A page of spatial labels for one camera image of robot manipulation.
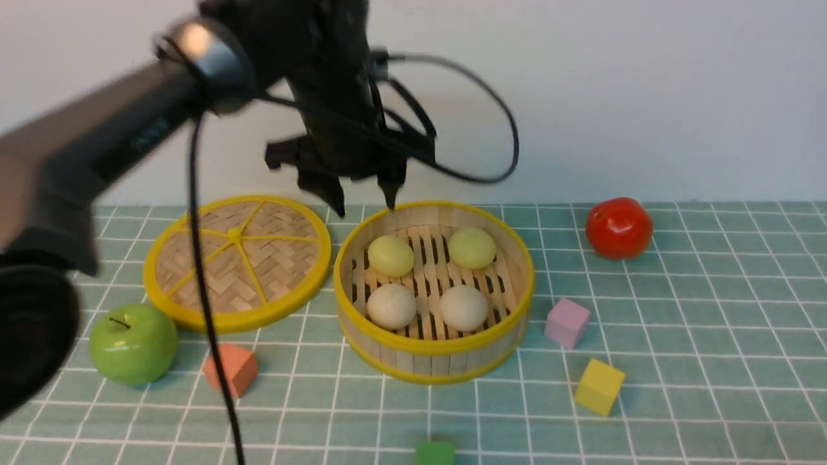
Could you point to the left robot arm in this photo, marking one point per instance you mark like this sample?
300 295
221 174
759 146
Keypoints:
230 53

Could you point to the white bun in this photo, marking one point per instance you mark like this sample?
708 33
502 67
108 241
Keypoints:
392 306
463 308

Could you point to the green apple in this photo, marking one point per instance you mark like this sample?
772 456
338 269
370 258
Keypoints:
133 344

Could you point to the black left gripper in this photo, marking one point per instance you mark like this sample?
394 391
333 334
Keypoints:
351 80

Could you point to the green cube block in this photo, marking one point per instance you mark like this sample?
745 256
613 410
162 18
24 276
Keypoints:
432 452

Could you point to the bamboo steamer tray yellow rim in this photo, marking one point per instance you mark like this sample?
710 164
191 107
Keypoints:
427 351

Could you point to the yellow-green bun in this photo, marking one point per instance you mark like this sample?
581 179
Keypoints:
391 256
472 248

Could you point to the woven bamboo steamer lid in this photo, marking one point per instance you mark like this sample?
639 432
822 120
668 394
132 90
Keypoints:
264 258

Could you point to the pink cube block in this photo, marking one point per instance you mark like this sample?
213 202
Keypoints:
567 323

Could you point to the red tomato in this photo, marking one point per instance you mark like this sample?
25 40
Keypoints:
619 229

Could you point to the yellow cube block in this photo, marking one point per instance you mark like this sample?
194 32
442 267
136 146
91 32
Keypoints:
599 387

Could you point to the orange cube block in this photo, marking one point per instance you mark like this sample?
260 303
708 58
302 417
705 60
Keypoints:
240 366

